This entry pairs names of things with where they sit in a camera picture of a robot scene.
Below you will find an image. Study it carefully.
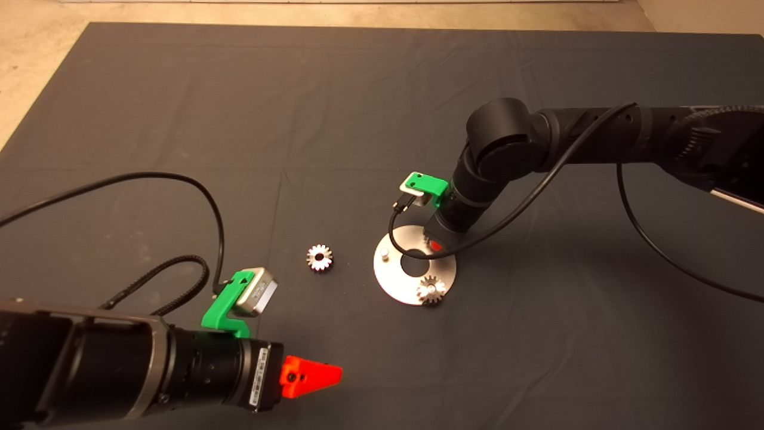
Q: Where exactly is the right wrist green camera mount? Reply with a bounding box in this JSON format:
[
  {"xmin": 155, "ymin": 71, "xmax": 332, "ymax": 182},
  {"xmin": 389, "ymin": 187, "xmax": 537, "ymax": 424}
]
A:
[{"xmin": 407, "ymin": 172, "xmax": 449, "ymax": 209}]

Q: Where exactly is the braided black cable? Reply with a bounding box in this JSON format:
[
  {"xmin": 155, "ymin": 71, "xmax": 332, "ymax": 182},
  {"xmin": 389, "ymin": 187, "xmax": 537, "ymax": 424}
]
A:
[
  {"xmin": 98, "ymin": 255, "xmax": 211, "ymax": 317},
  {"xmin": 674, "ymin": 105, "xmax": 764, "ymax": 130}
]

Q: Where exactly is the smooth black camera cable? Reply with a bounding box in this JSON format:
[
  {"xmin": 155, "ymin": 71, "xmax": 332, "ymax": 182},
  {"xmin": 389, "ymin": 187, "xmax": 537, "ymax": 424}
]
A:
[
  {"xmin": 0, "ymin": 173, "xmax": 226, "ymax": 294},
  {"xmin": 388, "ymin": 103, "xmax": 764, "ymax": 303}
]

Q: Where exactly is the left wrist green camera mount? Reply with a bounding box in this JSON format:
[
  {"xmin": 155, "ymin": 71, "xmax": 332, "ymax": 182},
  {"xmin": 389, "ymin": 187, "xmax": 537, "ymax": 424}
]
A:
[{"xmin": 201, "ymin": 271, "xmax": 254, "ymax": 339}]

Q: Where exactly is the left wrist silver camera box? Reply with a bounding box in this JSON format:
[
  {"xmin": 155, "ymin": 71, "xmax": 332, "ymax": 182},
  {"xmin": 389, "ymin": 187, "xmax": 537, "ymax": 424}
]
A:
[{"xmin": 232, "ymin": 267, "xmax": 279, "ymax": 318}]

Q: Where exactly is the wrist green camera mount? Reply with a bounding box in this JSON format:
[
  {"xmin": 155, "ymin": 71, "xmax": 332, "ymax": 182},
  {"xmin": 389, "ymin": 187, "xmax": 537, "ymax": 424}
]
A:
[
  {"xmin": 201, "ymin": 271, "xmax": 254, "ymax": 339},
  {"xmin": 407, "ymin": 172, "xmax": 449, "ymax": 209}
]

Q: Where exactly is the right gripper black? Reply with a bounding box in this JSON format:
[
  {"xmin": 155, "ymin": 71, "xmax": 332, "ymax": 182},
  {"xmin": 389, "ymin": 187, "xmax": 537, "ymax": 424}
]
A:
[{"xmin": 424, "ymin": 206, "xmax": 476, "ymax": 252}]

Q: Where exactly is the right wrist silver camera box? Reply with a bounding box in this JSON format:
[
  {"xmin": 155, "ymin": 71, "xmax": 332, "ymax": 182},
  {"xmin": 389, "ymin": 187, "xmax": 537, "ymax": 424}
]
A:
[{"xmin": 399, "ymin": 182, "xmax": 428, "ymax": 207}]

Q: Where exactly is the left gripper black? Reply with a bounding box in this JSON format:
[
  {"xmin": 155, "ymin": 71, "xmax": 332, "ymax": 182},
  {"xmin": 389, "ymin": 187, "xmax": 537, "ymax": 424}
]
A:
[{"xmin": 239, "ymin": 338, "xmax": 344, "ymax": 413}]

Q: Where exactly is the dark grey table cloth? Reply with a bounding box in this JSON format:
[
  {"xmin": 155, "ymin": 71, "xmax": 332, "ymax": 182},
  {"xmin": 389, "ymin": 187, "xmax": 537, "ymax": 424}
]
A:
[{"xmin": 0, "ymin": 23, "xmax": 764, "ymax": 430}]

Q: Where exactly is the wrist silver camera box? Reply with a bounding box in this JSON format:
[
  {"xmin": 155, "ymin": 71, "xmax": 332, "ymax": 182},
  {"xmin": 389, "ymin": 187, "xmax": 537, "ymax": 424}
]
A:
[
  {"xmin": 399, "ymin": 182, "xmax": 428, "ymax": 207},
  {"xmin": 232, "ymin": 267, "xmax": 279, "ymax": 318}
]

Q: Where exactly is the round metal carrier plate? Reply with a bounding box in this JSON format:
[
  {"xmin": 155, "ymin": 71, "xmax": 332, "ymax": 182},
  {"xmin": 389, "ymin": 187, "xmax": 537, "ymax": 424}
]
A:
[{"xmin": 374, "ymin": 226, "xmax": 457, "ymax": 306}]

